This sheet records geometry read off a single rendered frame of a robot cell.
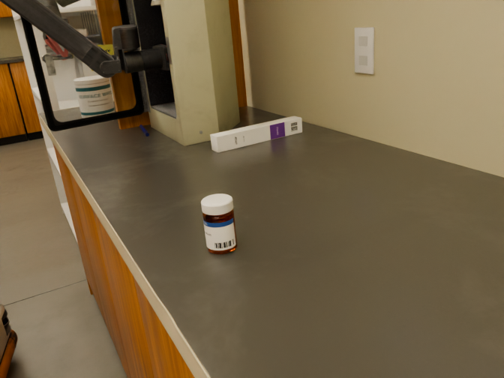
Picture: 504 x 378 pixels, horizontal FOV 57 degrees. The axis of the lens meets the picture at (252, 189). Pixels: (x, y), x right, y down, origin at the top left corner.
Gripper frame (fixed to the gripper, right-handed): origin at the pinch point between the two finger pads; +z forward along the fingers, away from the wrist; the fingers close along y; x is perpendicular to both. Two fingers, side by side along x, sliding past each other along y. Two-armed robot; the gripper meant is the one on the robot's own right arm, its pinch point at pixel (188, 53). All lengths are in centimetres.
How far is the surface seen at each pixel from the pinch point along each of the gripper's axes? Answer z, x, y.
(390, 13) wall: 33, -7, -49
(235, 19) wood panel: 28.0, -7.4, 22.5
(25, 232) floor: -63, 116, 193
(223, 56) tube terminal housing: 8.3, 1.6, -7.0
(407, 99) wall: 33, 13, -55
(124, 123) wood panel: -17.9, 21.4, 22.6
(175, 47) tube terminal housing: -8.9, -3.3, -14.5
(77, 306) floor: -47, 117, 78
